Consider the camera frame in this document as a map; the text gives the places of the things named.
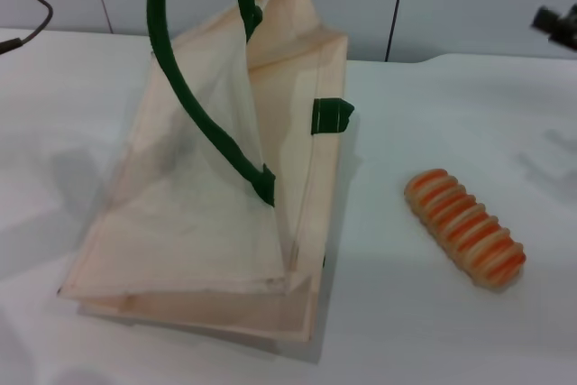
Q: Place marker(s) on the black vertical wall strip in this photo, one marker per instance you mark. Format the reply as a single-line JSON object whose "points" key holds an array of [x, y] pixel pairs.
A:
{"points": [[394, 29]]}

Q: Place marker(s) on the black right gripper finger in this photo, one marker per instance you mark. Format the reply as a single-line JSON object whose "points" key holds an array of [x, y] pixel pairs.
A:
{"points": [[545, 18], [568, 29]]}

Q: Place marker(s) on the orange striped bread loaf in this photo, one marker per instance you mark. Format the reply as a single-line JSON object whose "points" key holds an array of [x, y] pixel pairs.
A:
{"points": [[466, 227]]}

